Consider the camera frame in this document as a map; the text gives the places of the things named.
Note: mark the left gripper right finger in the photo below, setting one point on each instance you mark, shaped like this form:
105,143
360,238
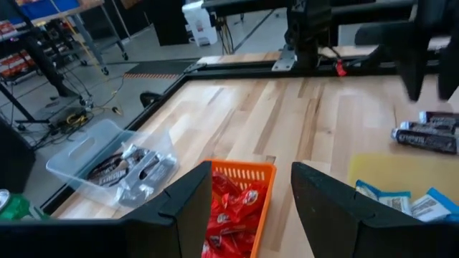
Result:
358,240

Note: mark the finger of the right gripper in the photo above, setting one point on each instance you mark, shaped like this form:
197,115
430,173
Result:
450,71
416,53

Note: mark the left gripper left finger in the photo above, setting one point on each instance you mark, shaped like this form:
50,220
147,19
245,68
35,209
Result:
107,240

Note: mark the blue white candy bar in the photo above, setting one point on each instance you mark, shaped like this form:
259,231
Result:
434,206
391,200

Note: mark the red KitKat candy bar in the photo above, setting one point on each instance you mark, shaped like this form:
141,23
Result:
251,197
226,249
222,186
229,224

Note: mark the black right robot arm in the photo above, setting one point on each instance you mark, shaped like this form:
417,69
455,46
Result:
308,28

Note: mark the yellow translucent plastic bin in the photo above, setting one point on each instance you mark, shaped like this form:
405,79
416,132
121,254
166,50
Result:
394,168

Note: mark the green Sprite can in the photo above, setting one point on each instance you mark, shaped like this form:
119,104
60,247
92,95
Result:
18,208

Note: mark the clear plastic bin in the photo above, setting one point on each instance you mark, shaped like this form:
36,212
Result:
82,143

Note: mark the orange plastic basket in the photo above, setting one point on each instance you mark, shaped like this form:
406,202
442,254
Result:
247,163

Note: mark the dark grey desk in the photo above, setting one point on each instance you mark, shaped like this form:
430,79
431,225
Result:
258,5

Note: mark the black mat orange edge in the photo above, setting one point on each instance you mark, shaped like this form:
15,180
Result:
157,68

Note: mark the black stand pole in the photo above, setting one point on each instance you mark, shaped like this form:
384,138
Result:
46,68

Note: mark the white plastic bin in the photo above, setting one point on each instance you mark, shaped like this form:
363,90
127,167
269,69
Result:
199,21

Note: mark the black cabinet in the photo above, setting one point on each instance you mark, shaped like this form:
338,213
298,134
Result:
168,21

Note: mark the wheeled table blue top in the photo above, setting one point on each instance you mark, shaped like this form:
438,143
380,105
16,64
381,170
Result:
46,9

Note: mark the silver arm base bracket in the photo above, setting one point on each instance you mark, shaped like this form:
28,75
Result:
283,59

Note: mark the black frame clamp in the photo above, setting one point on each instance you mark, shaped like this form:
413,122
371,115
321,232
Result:
148,99

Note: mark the black aluminium table frame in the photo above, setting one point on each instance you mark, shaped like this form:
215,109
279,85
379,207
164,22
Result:
233,71

